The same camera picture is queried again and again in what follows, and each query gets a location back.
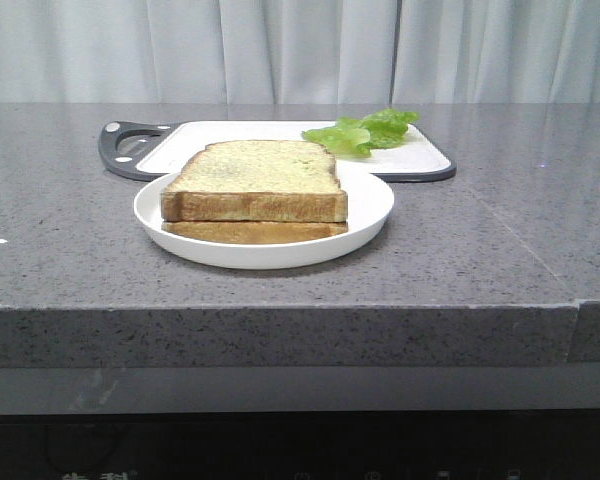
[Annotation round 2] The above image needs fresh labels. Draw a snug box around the toasted bread slice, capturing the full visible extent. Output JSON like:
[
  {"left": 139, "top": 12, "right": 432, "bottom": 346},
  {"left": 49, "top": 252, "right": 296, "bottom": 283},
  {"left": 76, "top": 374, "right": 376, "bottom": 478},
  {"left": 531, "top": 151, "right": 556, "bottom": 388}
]
[
  {"left": 161, "top": 221, "right": 349, "bottom": 245},
  {"left": 161, "top": 140, "right": 348, "bottom": 223}
]

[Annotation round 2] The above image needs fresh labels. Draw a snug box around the white curtain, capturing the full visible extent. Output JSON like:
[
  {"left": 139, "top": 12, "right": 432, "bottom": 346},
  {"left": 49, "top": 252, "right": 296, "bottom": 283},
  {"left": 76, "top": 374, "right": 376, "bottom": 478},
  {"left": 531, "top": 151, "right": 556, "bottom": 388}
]
[{"left": 0, "top": 1, "right": 600, "bottom": 104}]

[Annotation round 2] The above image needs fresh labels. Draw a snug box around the white round plate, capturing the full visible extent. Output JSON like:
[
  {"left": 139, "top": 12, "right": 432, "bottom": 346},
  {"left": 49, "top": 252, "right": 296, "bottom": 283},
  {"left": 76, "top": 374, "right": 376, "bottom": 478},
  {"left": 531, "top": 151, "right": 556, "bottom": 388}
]
[{"left": 133, "top": 166, "right": 394, "bottom": 270}]

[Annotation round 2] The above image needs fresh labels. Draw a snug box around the green lettuce leaf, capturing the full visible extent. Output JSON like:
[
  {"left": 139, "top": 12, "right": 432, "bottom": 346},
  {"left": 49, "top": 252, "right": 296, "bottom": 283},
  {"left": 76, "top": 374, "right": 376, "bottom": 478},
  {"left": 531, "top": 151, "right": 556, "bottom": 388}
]
[{"left": 302, "top": 108, "right": 420, "bottom": 158}]

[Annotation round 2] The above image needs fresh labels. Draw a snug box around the white grey cutting board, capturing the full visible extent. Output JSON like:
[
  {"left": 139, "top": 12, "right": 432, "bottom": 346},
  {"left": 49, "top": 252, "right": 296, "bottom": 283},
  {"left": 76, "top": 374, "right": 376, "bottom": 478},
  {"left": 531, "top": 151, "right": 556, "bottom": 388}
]
[{"left": 98, "top": 121, "right": 456, "bottom": 182}]

